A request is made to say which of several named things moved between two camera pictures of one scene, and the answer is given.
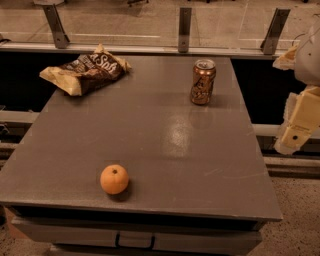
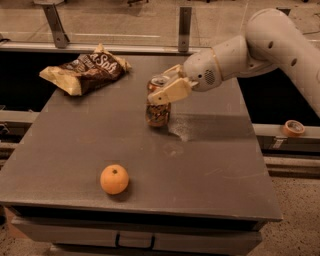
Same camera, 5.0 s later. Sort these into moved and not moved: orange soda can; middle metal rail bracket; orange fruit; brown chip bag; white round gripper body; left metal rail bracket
Moved: orange soda can; white round gripper body
Not moved: orange fruit; middle metal rail bracket; brown chip bag; left metal rail bracket
